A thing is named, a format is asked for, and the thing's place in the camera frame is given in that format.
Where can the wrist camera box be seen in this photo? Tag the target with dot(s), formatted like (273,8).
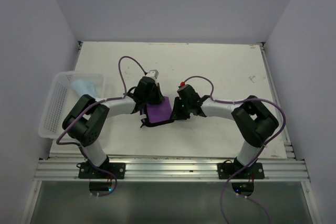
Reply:
(153,74)
(183,85)

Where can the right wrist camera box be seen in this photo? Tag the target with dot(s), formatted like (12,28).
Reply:
(183,85)

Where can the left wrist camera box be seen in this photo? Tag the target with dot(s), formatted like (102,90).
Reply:
(153,74)

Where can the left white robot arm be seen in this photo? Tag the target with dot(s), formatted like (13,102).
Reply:
(87,118)

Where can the white plastic basket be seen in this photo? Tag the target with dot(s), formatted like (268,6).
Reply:
(62,98)

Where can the aluminium mounting rail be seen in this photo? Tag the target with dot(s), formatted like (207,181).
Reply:
(165,169)

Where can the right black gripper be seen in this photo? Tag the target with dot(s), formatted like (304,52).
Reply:
(176,114)

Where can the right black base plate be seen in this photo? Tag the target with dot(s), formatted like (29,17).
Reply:
(227,168)

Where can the dark grey towel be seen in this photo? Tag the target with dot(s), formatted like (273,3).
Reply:
(156,115)

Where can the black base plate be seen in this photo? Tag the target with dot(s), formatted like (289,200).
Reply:
(227,168)
(105,171)

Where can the light blue towel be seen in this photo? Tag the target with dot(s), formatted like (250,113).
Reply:
(82,87)

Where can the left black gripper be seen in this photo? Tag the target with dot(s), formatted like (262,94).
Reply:
(159,97)

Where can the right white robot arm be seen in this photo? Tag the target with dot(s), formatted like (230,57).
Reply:
(254,121)

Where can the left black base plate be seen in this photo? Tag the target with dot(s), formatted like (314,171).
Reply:
(105,171)

